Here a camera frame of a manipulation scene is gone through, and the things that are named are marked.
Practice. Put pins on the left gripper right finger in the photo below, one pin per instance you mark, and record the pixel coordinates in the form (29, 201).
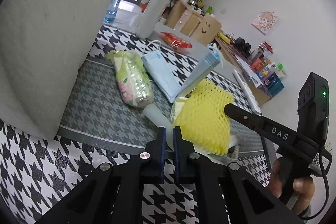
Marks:
(226, 193)

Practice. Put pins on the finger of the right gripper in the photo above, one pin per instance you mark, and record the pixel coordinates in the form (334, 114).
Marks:
(271, 130)

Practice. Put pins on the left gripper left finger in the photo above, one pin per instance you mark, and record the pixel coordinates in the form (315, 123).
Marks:
(113, 194)

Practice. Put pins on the yellow foam net sleeve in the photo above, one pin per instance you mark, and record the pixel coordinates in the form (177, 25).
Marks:
(202, 120)

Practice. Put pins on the person's right hand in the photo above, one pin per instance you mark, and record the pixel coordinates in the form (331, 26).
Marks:
(303, 187)

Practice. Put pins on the white remote control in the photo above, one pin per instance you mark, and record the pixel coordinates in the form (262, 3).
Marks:
(248, 93)

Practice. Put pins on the grey sock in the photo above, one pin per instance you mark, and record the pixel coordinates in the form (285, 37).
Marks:
(233, 151)

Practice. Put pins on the printed paper sheet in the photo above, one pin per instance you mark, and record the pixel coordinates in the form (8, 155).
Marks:
(252, 76)

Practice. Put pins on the houndstooth table cloth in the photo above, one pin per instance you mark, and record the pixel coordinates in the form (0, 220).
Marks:
(96, 127)

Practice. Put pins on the black headphones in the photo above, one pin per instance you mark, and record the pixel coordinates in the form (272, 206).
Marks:
(243, 46)

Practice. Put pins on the folded blue face mask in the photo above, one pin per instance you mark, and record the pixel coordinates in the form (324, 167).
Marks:
(212, 58)

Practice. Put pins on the white folded tissue paper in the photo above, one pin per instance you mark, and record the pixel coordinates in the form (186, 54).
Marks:
(177, 108)

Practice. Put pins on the white plastic tube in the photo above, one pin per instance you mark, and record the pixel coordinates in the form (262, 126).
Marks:
(155, 115)

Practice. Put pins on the green floral tissue pack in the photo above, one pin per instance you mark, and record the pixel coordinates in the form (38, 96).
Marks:
(132, 80)

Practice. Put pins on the light blue face mask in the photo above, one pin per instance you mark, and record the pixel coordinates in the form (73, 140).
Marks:
(160, 71)

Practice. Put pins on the red snack packet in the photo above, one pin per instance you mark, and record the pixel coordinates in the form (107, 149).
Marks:
(175, 42)

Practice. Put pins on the wooden desk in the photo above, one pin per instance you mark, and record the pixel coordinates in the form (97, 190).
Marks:
(186, 20)

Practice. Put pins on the white pump lotion bottle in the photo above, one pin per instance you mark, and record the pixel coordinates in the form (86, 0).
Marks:
(149, 18)

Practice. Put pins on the blue spray bottle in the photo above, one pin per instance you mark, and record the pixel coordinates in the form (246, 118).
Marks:
(112, 11)

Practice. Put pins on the white foam box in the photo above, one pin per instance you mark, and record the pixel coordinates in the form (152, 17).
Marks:
(43, 45)

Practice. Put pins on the pink cartoon wall picture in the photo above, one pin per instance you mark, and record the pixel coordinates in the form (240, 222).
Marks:
(265, 21)

